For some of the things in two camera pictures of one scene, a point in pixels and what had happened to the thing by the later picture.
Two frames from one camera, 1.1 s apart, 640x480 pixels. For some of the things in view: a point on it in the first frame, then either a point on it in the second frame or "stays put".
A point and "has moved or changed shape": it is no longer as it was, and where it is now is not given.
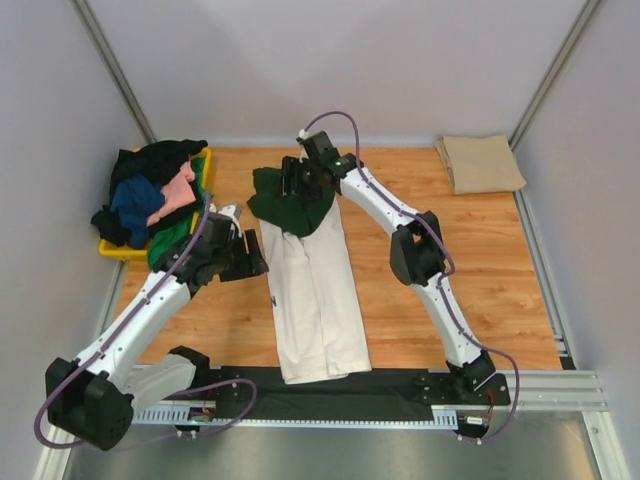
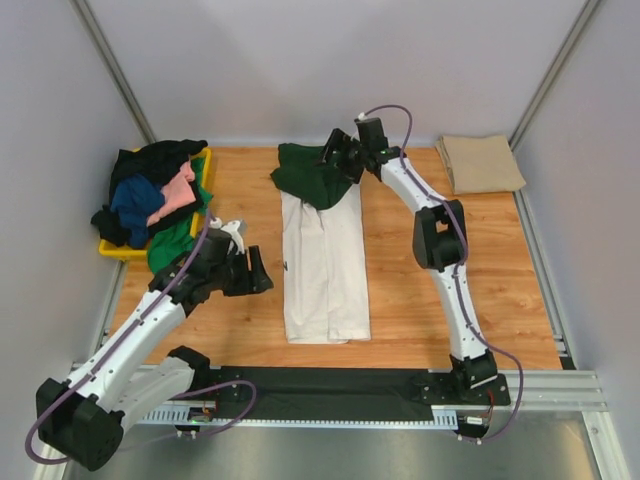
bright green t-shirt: [171, 233] stays put
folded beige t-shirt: [480, 164] stays put
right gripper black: [291, 168] → [337, 138]
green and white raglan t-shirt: [319, 324] has moved or changed shape
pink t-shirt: [178, 193] stays put
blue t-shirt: [135, 199] stays put
